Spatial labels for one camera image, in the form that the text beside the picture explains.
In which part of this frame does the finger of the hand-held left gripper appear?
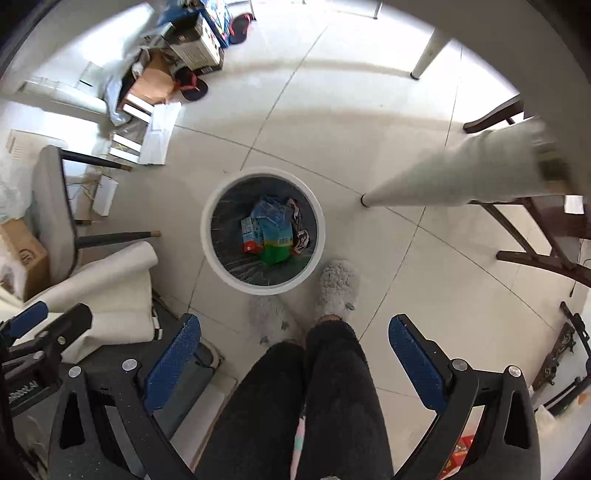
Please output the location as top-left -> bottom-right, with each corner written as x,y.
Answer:
9,303 -> 93,370
0,301 -> 49,344

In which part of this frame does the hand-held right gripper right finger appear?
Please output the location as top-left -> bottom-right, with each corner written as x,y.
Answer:
388,314 -> 541,480

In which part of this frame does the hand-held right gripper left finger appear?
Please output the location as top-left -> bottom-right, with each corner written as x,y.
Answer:
48,314 -> 218,480

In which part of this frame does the white round trash bin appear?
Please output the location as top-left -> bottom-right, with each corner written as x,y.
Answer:
201,167 -> 326,296

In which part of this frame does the white paper roll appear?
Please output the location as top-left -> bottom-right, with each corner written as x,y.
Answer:
23,240 -> 160,365

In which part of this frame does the brown cardboard box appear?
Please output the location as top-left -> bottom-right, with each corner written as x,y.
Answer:
0,217 -> 51,301

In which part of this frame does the person's right leg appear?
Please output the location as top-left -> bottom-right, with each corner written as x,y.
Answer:
293,318 -> 395,480

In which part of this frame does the person's leg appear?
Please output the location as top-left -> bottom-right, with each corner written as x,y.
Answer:
293,318 -> 395,480
196,339 -> 308,480

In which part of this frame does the red snack packet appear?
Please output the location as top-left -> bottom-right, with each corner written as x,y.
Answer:
438,434 -> 476,480

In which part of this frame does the person's left leg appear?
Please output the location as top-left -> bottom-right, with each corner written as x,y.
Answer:
196,339 -> 308,480

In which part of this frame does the grey fluffy slipper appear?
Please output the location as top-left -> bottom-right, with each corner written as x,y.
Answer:
249,295 -> 303,347
318,261 -> 360,324

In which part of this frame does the grey padded chair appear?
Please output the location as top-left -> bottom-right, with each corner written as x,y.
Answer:
32,145 -> 162,289

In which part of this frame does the small white box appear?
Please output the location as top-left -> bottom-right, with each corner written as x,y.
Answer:
92,178 -> 120,217

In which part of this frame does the white green printed bag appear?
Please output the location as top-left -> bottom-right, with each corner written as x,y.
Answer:
0,152 -> 38,222

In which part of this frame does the dark carved wooden stand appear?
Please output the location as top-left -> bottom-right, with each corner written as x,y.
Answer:
531,300 -> 591,411

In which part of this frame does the light blue drink carton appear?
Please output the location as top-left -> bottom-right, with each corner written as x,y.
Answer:
240,217 -> 264,254

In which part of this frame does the green packet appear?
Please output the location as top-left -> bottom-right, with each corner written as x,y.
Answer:
261,240 -> 294,265

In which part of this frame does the dark wooden chair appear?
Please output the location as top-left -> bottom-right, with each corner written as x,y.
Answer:
463,95 -> 591,282

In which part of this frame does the white slotted panel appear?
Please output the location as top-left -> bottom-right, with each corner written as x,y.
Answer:
7,129 -> 63,160

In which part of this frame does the red white snack wrapper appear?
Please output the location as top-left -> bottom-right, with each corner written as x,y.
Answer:
286,198 -> 315,257

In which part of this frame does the blue plastic bag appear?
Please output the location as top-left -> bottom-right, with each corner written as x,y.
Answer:
250,196 -> 296,245

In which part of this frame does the white flat cardboard box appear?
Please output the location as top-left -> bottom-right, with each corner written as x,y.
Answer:
139,102 -> 183,166

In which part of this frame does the white crumpled plastic bag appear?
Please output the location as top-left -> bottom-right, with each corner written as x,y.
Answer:
104,60 -> 148,125

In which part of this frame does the red black slipper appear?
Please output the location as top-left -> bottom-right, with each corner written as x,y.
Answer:
228,13 -> 257,44
174,67 -> 206,102

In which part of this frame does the white appliance box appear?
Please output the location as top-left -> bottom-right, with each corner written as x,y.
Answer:
168,16 -> 225,75

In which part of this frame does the white dining table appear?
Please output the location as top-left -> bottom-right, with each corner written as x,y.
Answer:
383,0 -> 591,195

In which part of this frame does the blue printed box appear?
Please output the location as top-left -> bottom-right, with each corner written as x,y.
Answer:
157,0 -> 232,47

